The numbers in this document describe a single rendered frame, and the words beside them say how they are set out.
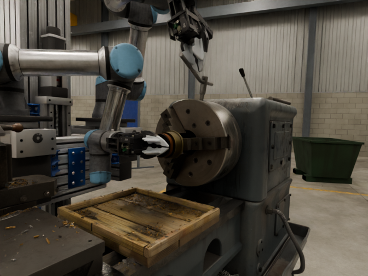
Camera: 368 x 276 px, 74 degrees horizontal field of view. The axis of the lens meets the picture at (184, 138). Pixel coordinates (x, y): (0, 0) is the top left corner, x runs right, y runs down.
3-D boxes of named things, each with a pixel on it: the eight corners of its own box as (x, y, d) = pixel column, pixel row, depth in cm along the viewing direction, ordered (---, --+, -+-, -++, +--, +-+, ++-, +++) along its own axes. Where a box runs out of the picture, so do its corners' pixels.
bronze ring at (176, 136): (167, 129, 86) (149, 130, 78) (189, 131, 80) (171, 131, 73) (166, 156, 86) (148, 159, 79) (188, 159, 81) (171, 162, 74)
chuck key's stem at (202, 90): (197, 108, 90) (203, 76, 88) (203, 108, 90) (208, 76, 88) (195, 108, 88) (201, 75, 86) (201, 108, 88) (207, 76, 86)
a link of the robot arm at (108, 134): (118, 151, 90) (118, 128, 89) (126, 152, 87) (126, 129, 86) (100, 153, 83) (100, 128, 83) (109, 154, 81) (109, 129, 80)
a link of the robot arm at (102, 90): (94, 100, 137) (94, 75, 136) (119, 101, 142) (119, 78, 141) (95, 98, 126) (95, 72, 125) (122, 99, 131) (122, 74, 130)
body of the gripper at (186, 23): (169, 41, 69) (161, 1, 70) (187, 49, 76) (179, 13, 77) (191, 28, 65) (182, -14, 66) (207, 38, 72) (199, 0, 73)
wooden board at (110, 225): (136, 196, 94) (136, 186, 94) (219, 220, 73) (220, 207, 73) (57, 221, 70) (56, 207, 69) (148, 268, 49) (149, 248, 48)
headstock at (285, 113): (219, 165, 165) (221, 107, 162) (295, 176, 137) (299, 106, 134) (160, 182, 117) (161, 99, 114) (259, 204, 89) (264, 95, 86)
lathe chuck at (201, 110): (163, 167, 106) (175, 95, 101) (228, 194, 89) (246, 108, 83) (148, 171, 99) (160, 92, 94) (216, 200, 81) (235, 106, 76)
